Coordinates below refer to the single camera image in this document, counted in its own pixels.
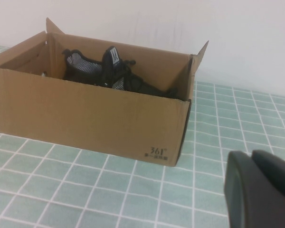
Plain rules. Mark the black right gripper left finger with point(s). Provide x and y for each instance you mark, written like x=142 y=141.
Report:
x=259 y=190

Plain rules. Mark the black knit sneaker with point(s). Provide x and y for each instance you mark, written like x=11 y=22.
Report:
x=85 y=66
x=142 y=86

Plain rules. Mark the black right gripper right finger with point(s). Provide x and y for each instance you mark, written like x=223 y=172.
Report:
x=278 y=166

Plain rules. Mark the brown cardboard shoe box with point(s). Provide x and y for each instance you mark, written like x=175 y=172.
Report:
x=85 y=114

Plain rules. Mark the green white checked tablecloth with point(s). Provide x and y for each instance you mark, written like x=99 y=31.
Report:
x=109 y=190

